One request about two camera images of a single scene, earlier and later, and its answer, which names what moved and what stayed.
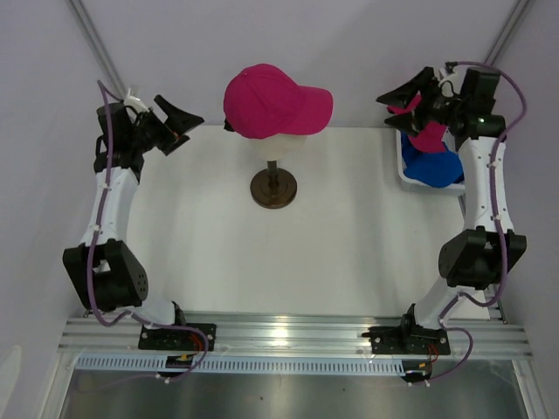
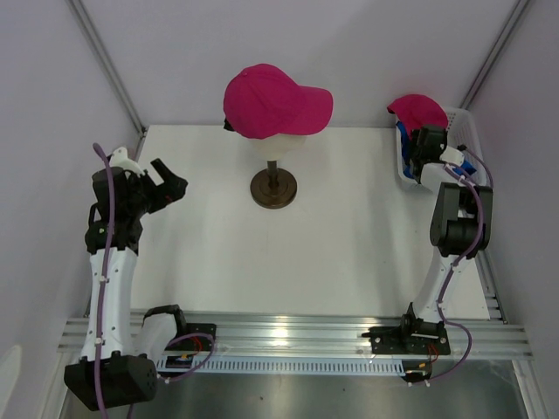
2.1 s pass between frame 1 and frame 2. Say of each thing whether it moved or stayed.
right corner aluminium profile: stayed
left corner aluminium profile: stayed
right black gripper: moved
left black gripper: moved
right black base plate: stayed
